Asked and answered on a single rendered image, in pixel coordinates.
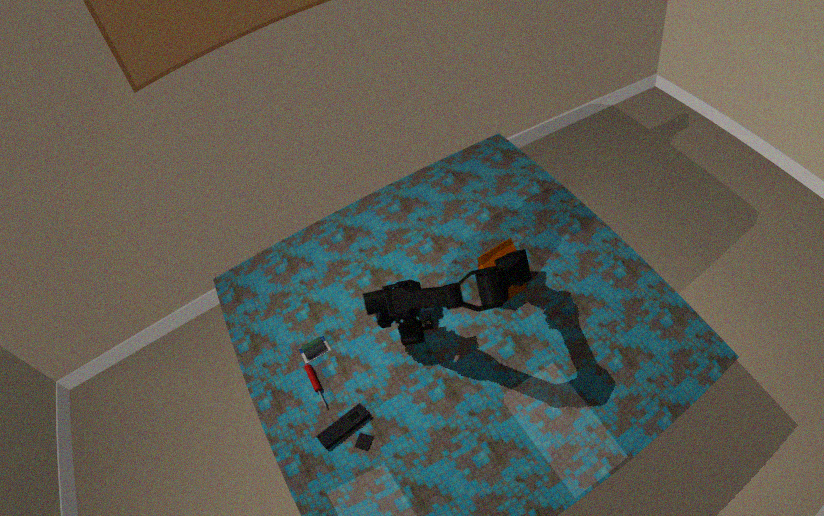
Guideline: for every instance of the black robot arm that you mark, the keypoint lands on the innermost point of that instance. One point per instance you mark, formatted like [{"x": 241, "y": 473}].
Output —
[{"x": 389, "y": 304}]

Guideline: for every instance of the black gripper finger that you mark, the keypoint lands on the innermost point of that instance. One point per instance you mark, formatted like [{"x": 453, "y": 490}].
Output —
[{"x": 402, "y": 326}]

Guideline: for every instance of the red-handled screwdriver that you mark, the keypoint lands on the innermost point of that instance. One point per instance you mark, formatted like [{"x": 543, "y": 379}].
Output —
[{"x": 314, "y": 380}]

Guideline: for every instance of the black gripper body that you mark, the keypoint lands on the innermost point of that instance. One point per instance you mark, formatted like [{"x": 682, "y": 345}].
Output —
[{"x": 413, "y": 333}]

